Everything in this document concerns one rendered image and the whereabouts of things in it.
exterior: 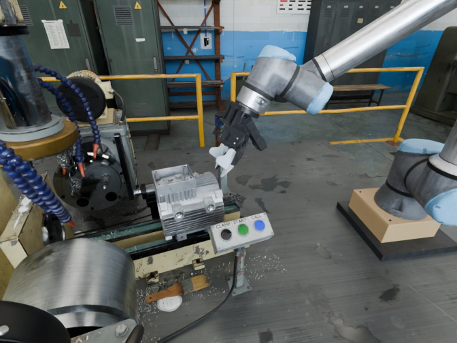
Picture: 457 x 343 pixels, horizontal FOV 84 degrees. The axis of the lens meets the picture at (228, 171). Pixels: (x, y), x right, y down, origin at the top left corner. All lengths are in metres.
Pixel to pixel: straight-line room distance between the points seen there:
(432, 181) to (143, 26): 3.49
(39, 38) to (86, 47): 0.52
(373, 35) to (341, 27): 5.12
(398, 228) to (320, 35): 5.02
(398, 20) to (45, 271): 1.00
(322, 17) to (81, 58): 4.21
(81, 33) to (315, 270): 3.70
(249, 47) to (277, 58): 5.17
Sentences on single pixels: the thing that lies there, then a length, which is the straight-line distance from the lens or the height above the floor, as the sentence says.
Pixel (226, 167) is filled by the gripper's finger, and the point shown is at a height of 1.19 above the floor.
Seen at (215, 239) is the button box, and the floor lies 1.06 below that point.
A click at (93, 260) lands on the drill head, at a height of 1.15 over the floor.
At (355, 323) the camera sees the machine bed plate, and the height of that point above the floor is 0.80.
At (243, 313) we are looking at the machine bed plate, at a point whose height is 0.80.
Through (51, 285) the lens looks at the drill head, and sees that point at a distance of 0.58.
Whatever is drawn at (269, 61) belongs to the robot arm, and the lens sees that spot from 0.70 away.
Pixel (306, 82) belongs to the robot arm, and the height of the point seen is 1.43.
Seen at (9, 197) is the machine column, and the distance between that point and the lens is 1.05.
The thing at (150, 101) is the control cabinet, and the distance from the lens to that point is 3.97.
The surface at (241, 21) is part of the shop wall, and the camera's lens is 5.81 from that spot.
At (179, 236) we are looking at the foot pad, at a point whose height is 0.97.
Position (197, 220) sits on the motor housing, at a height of 1.02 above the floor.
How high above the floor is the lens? 1.56
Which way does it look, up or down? 31 degrees down
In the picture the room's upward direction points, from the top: straight up
